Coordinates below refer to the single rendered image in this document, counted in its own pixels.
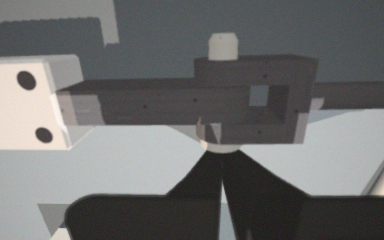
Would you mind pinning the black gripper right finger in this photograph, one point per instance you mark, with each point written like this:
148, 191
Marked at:
259, 210

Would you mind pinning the dark grey flat bar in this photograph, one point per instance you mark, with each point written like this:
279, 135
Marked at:
152, 101

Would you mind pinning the beige block with four holes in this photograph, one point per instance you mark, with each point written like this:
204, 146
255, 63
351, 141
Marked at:
30, 117

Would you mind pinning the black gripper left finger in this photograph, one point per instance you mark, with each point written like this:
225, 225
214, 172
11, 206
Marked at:
189, 211

